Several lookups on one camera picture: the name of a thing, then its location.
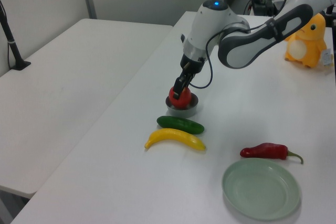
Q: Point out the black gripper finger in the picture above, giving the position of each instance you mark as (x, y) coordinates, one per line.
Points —
(190, 78)
(180, 86)

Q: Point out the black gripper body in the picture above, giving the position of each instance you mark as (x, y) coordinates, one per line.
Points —
(191, 66)

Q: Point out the red apple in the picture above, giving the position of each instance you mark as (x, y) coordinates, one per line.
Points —
(185, 100)

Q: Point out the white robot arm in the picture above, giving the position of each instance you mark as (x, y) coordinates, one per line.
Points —
(236, 51)

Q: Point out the grey metal bowl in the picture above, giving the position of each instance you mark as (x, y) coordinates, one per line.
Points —
(193, 108)

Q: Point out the green cucumber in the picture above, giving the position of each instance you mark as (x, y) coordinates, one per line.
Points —
(181, 125)

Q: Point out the yellow banana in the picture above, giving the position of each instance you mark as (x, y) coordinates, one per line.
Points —
(173, 134)

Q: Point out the black background equipment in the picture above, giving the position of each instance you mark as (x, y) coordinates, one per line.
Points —
(262, 5)

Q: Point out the red chili pepper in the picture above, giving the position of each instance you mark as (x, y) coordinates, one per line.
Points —
(265, 151)

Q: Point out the white side table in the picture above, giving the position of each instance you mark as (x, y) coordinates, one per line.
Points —
(65, 90)

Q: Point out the orange plush toy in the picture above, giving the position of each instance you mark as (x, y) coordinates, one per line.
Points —
(312, 43)

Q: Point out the pale green plate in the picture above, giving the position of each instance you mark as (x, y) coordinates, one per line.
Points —
(260, 190)

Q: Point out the white plush toy tag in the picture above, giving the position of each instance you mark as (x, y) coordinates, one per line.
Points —
(326, 57)

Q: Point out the black stand with pole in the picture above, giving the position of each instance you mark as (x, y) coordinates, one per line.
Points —
(14, 51)

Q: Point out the black clamp mount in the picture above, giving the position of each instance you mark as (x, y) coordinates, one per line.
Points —
(331, 14)

